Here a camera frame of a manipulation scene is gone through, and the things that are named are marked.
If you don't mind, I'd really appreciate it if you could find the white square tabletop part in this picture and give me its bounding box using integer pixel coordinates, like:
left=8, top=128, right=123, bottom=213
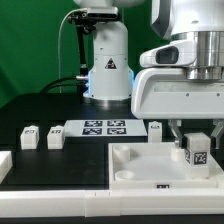
left=108, top=142, right=224, bottom=190

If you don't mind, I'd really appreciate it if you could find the black cables bundle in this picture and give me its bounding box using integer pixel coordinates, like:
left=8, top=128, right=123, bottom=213
left=40, top=75, right=90, bottom=94

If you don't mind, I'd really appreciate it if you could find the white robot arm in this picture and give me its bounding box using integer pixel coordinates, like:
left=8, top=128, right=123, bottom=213
left=73, top=0, right=224, bottom=128

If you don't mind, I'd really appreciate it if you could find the white left fence piece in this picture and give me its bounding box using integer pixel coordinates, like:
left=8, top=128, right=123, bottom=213
left=0, top=151, right=13, bottom=184

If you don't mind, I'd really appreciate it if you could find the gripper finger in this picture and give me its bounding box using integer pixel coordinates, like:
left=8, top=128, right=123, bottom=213
left=211, top=119, right=224, bottom=149

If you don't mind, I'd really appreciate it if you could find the black camera on stand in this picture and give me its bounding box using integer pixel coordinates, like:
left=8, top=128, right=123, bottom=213
left=68, top=7, right=120, bottom=35

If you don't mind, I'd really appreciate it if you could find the white front fence wall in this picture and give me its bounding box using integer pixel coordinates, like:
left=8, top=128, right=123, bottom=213
left=0, top=188, right=224, bottom=218

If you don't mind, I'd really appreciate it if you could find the white marker sheet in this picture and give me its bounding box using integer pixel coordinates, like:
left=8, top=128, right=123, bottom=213
left=65, top=119, right=147, bottom=137

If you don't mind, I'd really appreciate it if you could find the white cable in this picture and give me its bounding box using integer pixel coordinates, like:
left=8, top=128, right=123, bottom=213
left=57, top=8, right=84, bottom=94

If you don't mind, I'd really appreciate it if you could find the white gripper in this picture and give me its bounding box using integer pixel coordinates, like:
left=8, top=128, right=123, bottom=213
left=131, top=40, right=224, bottom=148

